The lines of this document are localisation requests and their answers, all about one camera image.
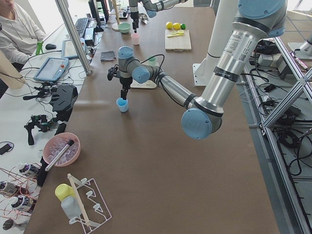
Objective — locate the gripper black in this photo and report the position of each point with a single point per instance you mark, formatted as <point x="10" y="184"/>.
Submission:
<point x="134" y="16"/>
<point x="126" y="83"/>

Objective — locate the pink cup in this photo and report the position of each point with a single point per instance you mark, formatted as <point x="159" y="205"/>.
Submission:
<point x="135" y="38"/>

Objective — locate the blue cup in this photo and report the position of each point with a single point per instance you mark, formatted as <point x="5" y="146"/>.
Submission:
<point x="122" y="104"/>

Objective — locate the green cup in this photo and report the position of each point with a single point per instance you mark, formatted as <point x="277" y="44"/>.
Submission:
<point x="152" y="61"/>

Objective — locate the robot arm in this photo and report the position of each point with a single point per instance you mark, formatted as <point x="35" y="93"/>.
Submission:
<point x="151" y="8"/>
<point x="238" y="27"/>

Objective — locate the cream rabbit tray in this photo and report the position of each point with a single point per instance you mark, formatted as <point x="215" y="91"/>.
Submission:
<point x="143" y="84"/>

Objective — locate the metal scoop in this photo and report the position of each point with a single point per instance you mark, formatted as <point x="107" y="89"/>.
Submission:
<point x="143" y="18"/>

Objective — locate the green bowl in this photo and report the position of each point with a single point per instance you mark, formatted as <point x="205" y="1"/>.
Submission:
<point x="124" y="27"/>

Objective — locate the wooden cup tree stand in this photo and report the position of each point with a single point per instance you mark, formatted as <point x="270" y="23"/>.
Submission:
<point x="115" y="26"/>

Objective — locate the yellow lemon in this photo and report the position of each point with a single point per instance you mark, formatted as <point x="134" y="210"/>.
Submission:
<point x="169" y="25"/>
<point x="176" y="26"/>

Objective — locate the grey folded cloth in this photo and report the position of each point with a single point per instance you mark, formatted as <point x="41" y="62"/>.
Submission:
<point x="107" y="56"/>

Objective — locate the yellow plastic knife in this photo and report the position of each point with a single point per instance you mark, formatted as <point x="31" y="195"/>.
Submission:
<point x="175" y="35"/>

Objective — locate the wooden cutting board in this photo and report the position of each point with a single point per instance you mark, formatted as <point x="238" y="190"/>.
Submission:
<point x="182" y="43"/>

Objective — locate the black keyboard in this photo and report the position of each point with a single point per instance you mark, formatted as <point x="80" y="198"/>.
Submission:
<point x="81" y="25"/>

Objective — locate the black stand device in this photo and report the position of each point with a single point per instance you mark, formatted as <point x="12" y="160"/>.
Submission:
<point x="62" y="101"/>

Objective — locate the blue teach pendant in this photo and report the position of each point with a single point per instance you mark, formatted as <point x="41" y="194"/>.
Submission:
<point x="52" y="69"/>
<point x="68" y="50"/>

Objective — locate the metal muddler tool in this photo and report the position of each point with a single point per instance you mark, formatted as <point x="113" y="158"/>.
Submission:
<point x="59" y="155"/>

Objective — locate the black computer mouse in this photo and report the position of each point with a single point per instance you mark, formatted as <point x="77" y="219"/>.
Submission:
<point x="50" y="46"/>

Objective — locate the yellow cup on rack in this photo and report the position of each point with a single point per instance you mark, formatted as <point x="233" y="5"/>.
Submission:
<point x="63" y="190"/>

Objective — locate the wooden stick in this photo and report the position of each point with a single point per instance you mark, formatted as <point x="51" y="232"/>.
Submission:
<point x="81" y="206"/>

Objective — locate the person in white hoodie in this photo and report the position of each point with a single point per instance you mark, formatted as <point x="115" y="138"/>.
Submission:
<point x="18" y="33"/>

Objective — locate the clear cup on rack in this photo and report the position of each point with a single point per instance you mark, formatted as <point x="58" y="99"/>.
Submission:
<point x="71" y="207"/>

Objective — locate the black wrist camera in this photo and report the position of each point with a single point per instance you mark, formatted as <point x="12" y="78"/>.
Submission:
<point x="112" y="72"/>

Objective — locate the aluminium frame post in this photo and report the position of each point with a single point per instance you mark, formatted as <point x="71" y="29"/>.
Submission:
<point x="70" y="26"/>

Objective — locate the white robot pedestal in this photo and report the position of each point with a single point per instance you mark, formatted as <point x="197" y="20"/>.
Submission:
<point x="225" y="11"/>

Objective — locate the white wire cup rack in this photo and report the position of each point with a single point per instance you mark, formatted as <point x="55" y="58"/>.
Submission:
<point x="94" y="204"/>

